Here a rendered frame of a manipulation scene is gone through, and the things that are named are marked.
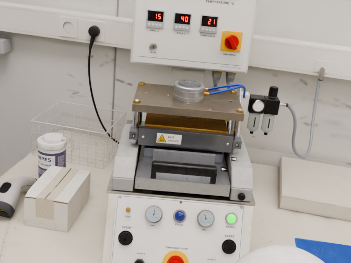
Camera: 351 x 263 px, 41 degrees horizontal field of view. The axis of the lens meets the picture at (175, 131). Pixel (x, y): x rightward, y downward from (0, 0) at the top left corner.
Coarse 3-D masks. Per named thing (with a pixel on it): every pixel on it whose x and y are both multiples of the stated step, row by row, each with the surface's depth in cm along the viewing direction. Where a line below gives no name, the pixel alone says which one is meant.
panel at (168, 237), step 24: (120, 216) 107; (144, 216) 108; (168, 216) 108; (192, 216) 108; (216, 216) 108; (240, 216) 108; (144, 240) 107; (168, 240) 107; (192, 240) 108; (216, 240) 108; (240, 240) 108
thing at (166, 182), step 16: (144, 160) 115; (160, 160) 112; (176, 160) 112; (192, 160) 112; (208, 160) 112; (224, 160) 119; (144, 176) 107; (160, 176) 108; (176, 176) 108; (192, 176) 109; (224, 176) 111; (192, 192) 108; (208, 192) 108; (224, 192) 108
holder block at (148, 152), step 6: (144, 150) 116; (150, 150) 116; (180, 150) 116; (186, 150) 117; (192, 150) 117; (198, 150) 117; (144, 156) 117; (150, 156) 117; (216, 156) 117; (222, 156) 117; (216, 162) 117; (222, 162) 117
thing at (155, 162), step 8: (152, 168) 105; (160, 168) 105; (168, 168) 105; (176, 168) 105; (184, 168) 105; (192, 168) 105; (200, 168) 105; (208, 168) 106; (216, 168) 106; (152, 176) 106; (208, 176) 106; (216, 176) 106
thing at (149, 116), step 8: (152, 120) 116; (160, 120) 116; (168, 120) 117; (176, 120) 118; (184, 120) 118; (192, 120) 119; (200, 120) 119; (208, 120) 120; (216, 120) 120; (224, 120) 121; (176, 128) 114; (184, 128) 114; (192, 128) 114; (200, 128) 114; (208, 128) 114; (216, 128) 115; (224, 128) 115
